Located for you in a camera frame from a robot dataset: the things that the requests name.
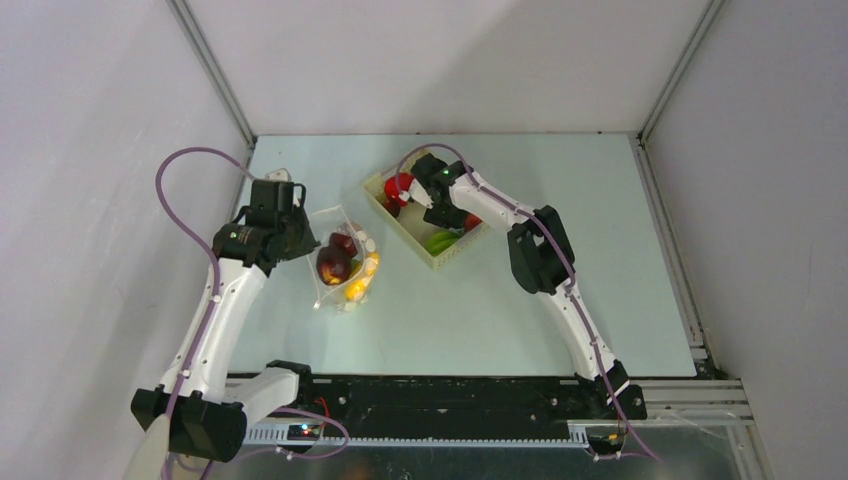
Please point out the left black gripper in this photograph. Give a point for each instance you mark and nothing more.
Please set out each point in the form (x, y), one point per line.
(307, 244)

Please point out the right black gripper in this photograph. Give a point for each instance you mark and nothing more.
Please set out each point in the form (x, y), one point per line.
(441, 214)

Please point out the dark red apple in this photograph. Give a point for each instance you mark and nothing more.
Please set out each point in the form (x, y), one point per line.
(333, 266)

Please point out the red yellow apple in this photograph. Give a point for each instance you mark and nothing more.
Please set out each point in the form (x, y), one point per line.
(344, 243)

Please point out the clear zip top bag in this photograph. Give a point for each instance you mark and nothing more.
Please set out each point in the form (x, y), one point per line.
(323, 224)

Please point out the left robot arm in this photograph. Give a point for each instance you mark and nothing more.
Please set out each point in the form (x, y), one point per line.
(192, 411)

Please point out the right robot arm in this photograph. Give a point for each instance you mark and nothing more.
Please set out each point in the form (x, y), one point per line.
(542, 263)

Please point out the orange peach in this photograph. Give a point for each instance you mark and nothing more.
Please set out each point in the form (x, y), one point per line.
(471, 221)

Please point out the green leafy vegetable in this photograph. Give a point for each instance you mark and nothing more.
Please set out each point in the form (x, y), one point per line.
(440, 241)

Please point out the cream perforated plastic basket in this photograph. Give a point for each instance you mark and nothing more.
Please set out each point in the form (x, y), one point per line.
(410, 226)

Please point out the red bell pepper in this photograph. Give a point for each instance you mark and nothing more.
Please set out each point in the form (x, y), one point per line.
(396, 189)

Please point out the small circuit board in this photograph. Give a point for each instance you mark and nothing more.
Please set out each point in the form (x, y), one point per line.
(304, 432)

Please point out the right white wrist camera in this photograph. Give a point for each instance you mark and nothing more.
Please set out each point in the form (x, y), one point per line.
(409, 190)

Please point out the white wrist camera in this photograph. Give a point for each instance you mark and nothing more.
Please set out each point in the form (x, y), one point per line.
(279, 175)
(409, 190)

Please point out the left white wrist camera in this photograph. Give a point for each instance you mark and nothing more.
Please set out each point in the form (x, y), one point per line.
(279, 175)

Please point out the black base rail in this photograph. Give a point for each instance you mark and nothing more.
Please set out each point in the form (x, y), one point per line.
(462, 408)

